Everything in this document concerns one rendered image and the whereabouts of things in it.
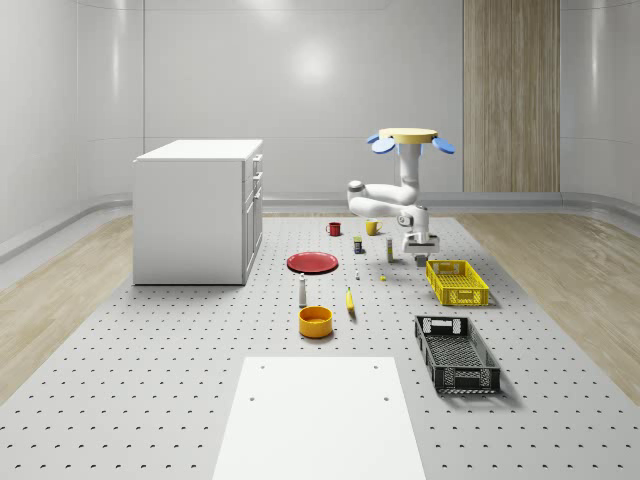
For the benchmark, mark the banana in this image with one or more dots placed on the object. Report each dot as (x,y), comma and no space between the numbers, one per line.
(350,300)

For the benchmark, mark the yellow basket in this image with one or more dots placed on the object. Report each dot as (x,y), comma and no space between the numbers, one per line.
(457,295)

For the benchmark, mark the small white bottle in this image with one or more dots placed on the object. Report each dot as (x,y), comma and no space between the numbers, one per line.
(302,292)

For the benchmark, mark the red mug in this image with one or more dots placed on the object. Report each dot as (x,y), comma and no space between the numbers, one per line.
(334,229)

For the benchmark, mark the dark grey basket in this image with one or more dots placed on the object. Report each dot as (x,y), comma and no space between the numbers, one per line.
(465,382)

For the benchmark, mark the grey cube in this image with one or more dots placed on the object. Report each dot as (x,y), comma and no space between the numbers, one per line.
(421,262)

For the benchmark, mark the white board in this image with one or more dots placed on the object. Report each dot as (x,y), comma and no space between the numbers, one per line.
(320,420)

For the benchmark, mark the white cabinet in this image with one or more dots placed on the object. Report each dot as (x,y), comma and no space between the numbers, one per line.
(190,225)

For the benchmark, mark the yellow bowl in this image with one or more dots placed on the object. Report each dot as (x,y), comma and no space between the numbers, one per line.
(315,325)

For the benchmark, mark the flat-sided can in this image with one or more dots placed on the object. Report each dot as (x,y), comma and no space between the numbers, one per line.
(358,246)

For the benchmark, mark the red plate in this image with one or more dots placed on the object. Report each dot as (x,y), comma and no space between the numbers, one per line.
(312,263)

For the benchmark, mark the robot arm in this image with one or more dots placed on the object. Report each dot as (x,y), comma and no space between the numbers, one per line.
(380,200)

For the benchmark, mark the drone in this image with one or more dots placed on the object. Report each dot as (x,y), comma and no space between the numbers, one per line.
(406,134)

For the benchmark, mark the yellow mug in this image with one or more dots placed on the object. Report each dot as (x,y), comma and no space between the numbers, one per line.
(371,227)

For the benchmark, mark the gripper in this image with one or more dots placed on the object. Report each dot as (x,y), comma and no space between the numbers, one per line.
(421,244)

